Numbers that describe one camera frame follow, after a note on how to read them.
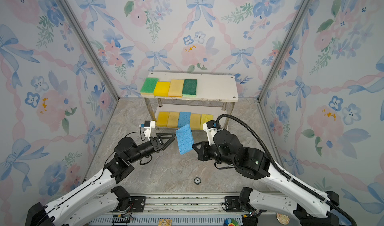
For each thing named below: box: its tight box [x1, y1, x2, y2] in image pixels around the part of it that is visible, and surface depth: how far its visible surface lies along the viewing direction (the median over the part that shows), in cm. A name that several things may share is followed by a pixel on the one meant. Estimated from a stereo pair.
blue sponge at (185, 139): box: [175, 123, 194, 155], surface depth 66 cm
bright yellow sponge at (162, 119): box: [156, 111, 169, 127], surface depth 100 cm
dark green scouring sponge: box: [182, 79, 198, 97], surface depth 77 cm
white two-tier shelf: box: [141, 72, 239, 130], surface depth 85 cm
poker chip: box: [194, 177, 202, 185], surface depth 83 cm
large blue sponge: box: [176, 111, 192, 133], surface depth 98 cm
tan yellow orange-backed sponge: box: [167, 111, 180, 128], surface depth 99 cm
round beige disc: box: [276, 213, 290, 225], surface depth 72 cm
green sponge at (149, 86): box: [140, 77, 159, 95], surface depth 77 cm
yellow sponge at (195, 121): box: [190, 113, 201, 130], surface depth 100 cm
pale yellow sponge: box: [168, 79, 185, 98], surface depth 77 cm
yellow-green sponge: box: [200, 114, 213, 131], surface depth 101 cm
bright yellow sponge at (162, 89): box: [153, 81, 171, 97], surface depth 76 cm
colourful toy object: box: [223, 218, 239, 226], surface depth 70 cm
